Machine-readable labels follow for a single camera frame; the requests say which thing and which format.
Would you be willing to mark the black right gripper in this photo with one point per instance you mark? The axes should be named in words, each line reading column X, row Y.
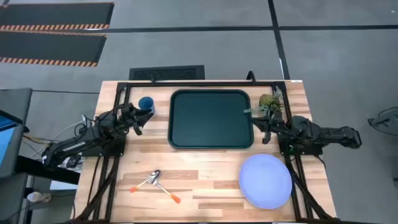
column 281, row 127

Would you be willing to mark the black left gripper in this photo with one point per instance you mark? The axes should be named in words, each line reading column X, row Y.
column 129, row 115

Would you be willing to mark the blue cup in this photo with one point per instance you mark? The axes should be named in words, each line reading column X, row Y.
column 145, row 102

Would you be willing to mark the lavender plate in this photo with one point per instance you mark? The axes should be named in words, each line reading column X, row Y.
column 265, row 181

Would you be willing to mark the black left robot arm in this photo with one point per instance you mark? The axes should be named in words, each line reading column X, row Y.
column 77, row 144

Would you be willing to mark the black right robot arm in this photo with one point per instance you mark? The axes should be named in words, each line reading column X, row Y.
column 326, row 133

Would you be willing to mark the dark green tray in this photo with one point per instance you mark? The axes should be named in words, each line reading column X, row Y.
column 211, row 118

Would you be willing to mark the small green potted plant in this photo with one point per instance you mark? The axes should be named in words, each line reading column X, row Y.
column 270, row 102

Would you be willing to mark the black floor vent grille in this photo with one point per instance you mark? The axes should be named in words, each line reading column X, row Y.
column 168, row 73

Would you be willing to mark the small black handheld device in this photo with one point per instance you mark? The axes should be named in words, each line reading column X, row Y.
column 74, row 161

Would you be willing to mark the white paper sheet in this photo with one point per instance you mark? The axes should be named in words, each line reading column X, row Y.
column 62, row 185

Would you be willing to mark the black side desk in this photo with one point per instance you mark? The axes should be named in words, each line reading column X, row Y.
column 46, row 169

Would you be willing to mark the black hazard-striped floor mat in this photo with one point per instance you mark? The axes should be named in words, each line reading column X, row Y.
column 49, row 46
column 56, row 14

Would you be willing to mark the grey monitor with blue screen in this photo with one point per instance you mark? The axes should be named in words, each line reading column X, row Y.
column 12, row 137

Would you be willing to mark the white plastic bottle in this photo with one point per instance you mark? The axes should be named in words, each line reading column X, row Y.
column 37, row 196

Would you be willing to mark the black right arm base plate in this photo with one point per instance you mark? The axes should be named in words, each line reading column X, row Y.
column 306, row 151

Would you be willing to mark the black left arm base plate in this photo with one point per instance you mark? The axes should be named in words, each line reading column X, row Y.
column 105, row 152

